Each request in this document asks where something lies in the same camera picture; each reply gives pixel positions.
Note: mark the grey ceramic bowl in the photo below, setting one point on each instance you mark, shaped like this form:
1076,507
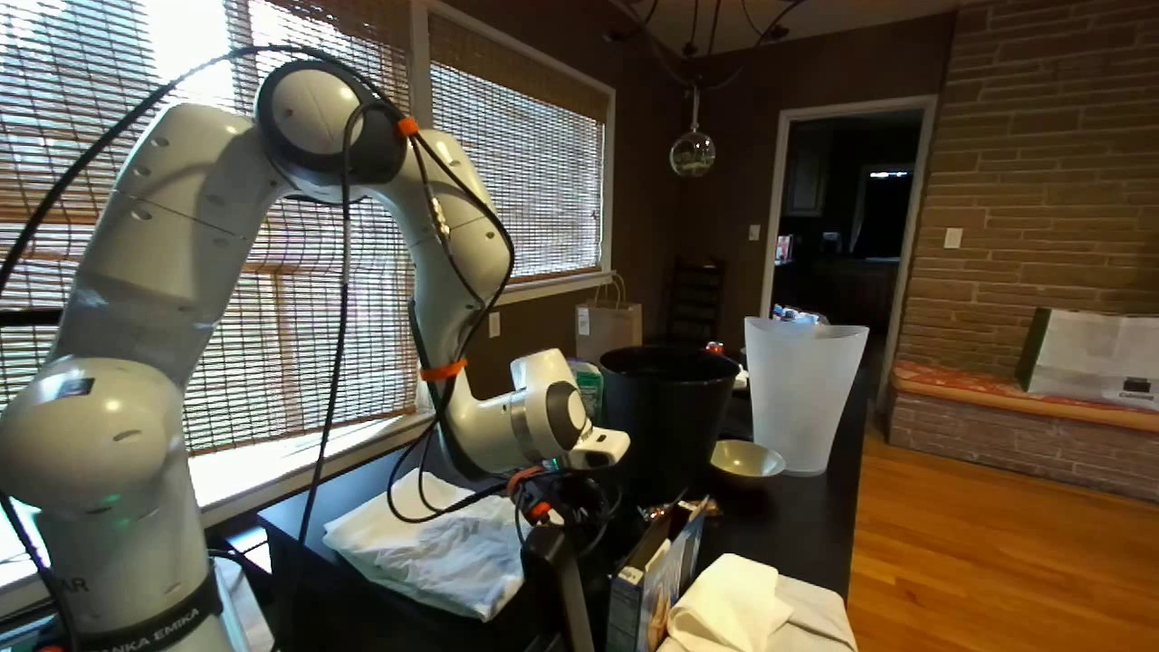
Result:
748,461

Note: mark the black trash bin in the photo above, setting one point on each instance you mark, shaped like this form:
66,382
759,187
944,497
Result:
664,417

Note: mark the white light switch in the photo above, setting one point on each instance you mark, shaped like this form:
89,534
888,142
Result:
953,235

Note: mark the small bamboo window blind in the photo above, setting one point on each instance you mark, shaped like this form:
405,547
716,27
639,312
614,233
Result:
520,167

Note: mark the blue fruit bar box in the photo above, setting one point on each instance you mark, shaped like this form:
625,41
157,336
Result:
652,573

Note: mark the hanging glass ball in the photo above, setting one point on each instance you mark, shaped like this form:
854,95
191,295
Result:
693,154

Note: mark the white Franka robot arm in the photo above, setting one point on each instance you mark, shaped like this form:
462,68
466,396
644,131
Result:
157,239

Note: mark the white translucent bin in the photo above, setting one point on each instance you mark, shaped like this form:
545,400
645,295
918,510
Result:
801,392

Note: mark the brown paper bag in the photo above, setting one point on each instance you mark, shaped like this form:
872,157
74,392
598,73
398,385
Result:
610,326

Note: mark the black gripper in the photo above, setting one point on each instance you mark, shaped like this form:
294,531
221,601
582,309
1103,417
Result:
565,499

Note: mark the white plastic bag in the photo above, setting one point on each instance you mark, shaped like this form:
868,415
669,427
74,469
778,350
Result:
436,555

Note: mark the cream cloth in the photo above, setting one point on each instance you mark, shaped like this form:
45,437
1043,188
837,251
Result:
772,611

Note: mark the large bamboo window blind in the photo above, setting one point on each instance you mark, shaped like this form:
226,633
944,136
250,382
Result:
329,326

